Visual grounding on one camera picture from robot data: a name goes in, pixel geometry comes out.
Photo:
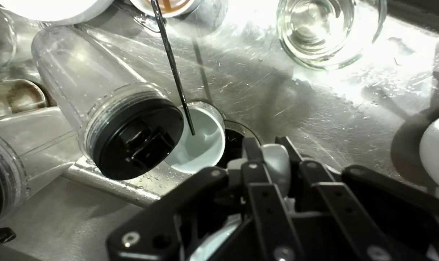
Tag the white bowl in sink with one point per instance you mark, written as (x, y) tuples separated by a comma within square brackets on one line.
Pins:
[(64, 12)]

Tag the small white cup in sink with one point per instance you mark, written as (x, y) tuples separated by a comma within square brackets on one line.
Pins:
[(206, 145)]

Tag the glass jar black lid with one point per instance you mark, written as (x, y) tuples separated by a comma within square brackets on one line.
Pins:
[(12, 180)]

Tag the clear drinking glass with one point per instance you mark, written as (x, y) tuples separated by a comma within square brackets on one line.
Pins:
[(329, 33)]

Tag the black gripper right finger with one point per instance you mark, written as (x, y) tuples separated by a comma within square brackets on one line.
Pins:
[(339, 226)]

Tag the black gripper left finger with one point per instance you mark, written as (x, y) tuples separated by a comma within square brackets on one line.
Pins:
[(274, 228)]

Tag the metal spoon in bowl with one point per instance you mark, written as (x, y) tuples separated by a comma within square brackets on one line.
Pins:
[(171, 61)]

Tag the white mug cup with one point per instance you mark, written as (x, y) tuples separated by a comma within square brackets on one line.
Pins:
[(277, 161)]

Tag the clear blender jar black lid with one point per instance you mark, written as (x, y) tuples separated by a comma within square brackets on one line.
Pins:
[(126, 125)]

